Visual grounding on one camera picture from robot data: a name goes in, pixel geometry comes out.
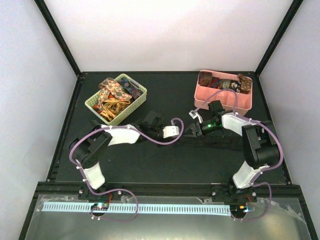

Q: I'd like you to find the black aluminium front rail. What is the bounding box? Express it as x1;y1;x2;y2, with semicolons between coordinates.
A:
37;181;305;198

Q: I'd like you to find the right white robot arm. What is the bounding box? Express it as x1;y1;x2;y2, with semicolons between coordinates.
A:
183;100;284;202

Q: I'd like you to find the rolled brown dotted tie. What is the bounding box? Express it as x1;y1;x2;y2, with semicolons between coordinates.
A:
237;74;252;94

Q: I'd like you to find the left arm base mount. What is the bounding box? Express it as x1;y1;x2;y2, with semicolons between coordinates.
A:
78;183;124;202

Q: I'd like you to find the green plastic basket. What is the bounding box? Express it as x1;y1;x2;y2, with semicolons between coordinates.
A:
84;73;147;126

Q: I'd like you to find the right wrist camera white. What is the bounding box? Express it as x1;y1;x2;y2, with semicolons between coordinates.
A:
188;110;203;124

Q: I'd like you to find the rolled dark floral tie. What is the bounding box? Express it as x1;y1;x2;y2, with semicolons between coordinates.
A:
229;80;242;93

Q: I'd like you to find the rolled red tie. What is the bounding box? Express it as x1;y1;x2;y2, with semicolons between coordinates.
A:
207;77;221;89

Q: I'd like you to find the light blue cable duct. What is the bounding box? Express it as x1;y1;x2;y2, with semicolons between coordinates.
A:
41;202;231;217

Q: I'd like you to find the left black frame post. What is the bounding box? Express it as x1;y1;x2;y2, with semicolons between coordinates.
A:
34;0;82;77

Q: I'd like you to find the black necktie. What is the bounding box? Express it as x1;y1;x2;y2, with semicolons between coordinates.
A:
177;135;243;151

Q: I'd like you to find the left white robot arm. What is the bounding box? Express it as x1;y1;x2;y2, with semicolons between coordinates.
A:
68;111;179;200

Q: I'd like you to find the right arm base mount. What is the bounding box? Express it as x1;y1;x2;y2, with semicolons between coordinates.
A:
210;184;257;203

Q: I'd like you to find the navy patterned necktie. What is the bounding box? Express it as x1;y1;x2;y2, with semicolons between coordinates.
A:
117;77;143;100

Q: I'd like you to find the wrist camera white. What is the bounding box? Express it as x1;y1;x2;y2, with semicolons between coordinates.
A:
162;125;180;139
188;110;203;124

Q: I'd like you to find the black frame post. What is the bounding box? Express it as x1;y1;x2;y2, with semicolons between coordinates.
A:
255;0;304;77
34;0;82;77

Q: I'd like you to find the yellow necktie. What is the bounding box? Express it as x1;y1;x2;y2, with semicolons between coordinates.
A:
100;98;131;122

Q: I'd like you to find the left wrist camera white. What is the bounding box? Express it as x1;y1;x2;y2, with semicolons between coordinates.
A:
162;125;180;139

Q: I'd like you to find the right black frame post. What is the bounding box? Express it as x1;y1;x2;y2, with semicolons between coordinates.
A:
255;0;304;77

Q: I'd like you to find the rolled olive tie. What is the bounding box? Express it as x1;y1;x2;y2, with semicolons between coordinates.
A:
218;79;232;90

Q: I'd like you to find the floral orange necktie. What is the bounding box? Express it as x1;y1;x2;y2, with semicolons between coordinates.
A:
97;77;132;109

